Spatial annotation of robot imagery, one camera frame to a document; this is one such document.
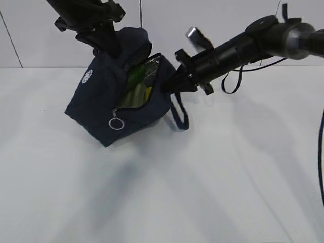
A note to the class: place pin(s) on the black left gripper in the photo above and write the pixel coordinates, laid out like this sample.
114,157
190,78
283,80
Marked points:
101,35

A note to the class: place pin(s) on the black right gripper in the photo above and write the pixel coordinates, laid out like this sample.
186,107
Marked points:
191,73

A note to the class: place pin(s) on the dark green cucumber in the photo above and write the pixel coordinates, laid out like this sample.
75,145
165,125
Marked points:
136,75

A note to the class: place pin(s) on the glass container with green lid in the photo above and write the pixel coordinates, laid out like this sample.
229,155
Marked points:
134,98

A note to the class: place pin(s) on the dark navy fabric lunch bag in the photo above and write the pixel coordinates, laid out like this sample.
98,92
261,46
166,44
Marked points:
94,104

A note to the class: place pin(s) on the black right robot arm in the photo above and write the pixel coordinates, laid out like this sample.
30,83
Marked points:
262,39

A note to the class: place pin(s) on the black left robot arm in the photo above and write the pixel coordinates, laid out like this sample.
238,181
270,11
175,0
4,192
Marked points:
93,22

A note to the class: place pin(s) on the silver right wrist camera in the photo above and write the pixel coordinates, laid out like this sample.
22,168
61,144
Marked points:
198,40

